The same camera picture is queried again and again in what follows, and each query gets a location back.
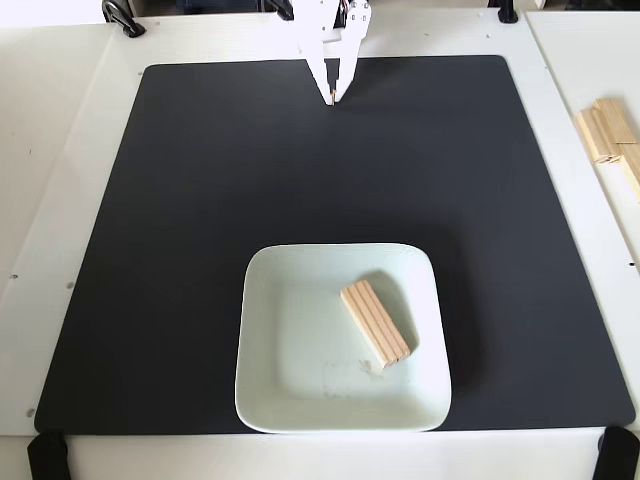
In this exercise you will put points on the grooved wooden block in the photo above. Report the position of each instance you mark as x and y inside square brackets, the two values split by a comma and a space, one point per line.
[375, 325]

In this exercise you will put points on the wide wooden plank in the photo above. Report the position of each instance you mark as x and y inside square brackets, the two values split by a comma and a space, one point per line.
[620, 120]
[632, 167]

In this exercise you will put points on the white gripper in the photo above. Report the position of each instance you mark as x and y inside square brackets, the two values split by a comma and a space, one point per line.
[317, 50]

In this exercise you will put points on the black table clamp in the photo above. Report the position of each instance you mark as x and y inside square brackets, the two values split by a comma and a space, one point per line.
[122, 20]
[47, 457]
[282, 9]
[619, 455]
[507, 11]

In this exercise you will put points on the white square plate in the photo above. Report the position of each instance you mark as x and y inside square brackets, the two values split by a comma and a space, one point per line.
[300, 340]

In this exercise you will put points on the thin wooden strip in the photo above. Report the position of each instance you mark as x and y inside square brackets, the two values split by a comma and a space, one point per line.
[590, 137]
[605, 140]

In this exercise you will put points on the black rubber mat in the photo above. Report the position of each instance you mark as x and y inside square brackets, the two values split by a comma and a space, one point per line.
[150, 300]

